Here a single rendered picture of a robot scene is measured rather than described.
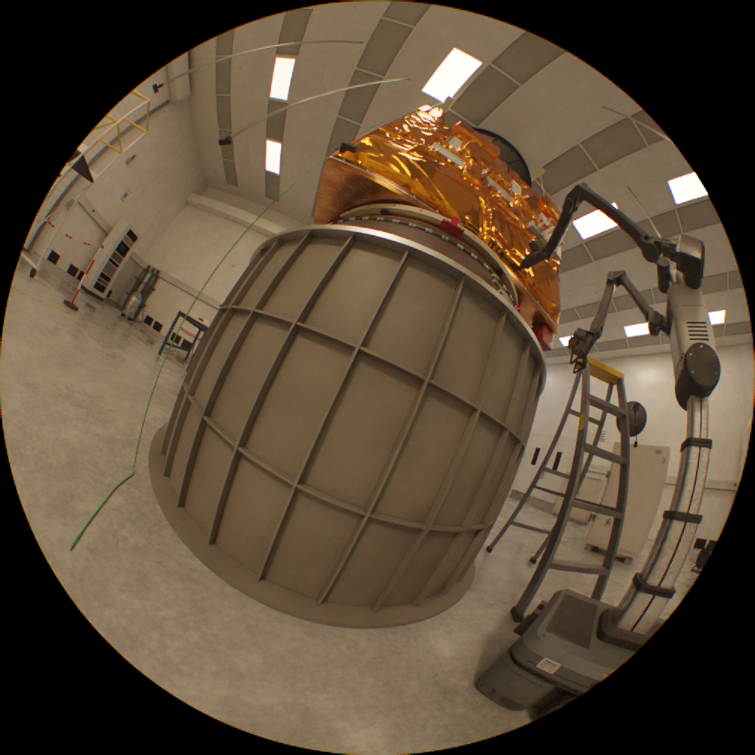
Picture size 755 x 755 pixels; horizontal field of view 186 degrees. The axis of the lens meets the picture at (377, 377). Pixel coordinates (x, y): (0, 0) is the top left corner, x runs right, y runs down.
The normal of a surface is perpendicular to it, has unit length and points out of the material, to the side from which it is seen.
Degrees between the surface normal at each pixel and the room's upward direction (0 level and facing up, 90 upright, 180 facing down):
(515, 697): 90
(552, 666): 90
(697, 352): 90
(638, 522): 90
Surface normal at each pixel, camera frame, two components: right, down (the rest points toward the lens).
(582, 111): -0.40, 0.90
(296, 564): 0.10, -0.17
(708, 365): -0.77, -0.44
